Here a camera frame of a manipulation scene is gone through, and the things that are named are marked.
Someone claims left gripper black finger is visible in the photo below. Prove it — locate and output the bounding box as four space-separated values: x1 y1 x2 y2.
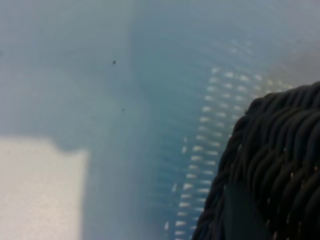
222 182 273 240

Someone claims dark brown wicker basket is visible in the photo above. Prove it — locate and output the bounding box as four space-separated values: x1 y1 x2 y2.
191 81 320 240

